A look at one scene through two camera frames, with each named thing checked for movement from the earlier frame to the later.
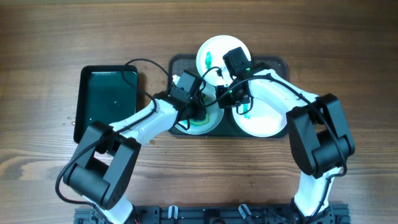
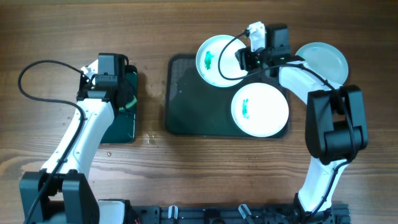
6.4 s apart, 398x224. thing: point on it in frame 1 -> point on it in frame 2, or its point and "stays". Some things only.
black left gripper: x=197 y=112 -> x=126 y=96
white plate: x=215 y=112 -> x=326 y=60
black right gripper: x=232 y=101 -> x=243 y=59
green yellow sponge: x=206 y=99 -> x=129 y=104
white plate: x=263 y=120 stays
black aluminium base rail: x=222 y=214 stays
